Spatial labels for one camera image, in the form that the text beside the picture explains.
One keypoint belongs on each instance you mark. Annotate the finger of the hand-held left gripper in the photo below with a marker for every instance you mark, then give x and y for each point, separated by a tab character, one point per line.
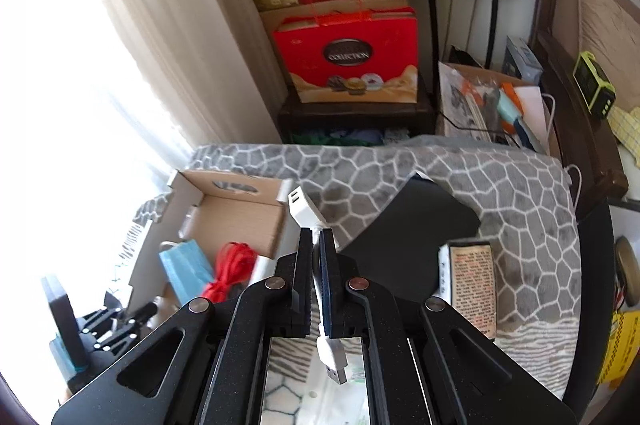
107	320
125	330

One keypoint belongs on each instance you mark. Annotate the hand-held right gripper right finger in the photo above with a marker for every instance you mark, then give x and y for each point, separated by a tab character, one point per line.
327	275

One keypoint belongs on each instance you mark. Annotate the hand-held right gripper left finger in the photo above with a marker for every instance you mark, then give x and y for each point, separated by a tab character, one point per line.
305	267

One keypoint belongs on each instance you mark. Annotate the cardboard box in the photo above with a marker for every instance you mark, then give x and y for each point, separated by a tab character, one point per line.
235	220

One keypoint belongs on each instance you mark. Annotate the blue face mask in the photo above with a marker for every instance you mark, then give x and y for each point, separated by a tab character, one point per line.
185	267

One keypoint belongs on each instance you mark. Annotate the black paper bag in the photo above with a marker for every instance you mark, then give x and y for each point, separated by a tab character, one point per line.
415	225

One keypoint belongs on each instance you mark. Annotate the tan box with printed text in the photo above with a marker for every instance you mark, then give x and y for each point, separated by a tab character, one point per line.
472	290

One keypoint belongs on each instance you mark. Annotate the dark wooden stool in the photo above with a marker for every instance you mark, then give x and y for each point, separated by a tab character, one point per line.
350	120

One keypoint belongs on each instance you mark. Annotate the grey patterned blanket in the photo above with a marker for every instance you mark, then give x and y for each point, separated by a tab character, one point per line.
520	200

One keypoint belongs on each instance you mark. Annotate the white curtain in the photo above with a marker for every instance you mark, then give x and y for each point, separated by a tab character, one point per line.
130	55

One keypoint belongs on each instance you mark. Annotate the blue carton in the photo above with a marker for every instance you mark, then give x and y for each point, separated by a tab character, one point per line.
522	60

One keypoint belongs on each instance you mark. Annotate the yellow plastic bag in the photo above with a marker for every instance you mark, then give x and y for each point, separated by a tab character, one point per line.
622	345

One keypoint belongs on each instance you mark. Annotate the green and black device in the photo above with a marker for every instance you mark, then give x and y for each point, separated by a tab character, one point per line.
592	82

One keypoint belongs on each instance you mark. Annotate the brown bed headboard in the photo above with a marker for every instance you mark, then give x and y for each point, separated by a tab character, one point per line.
580	55

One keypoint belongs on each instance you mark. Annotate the yellow checked cloth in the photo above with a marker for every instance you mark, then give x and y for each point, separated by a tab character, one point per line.
627	125

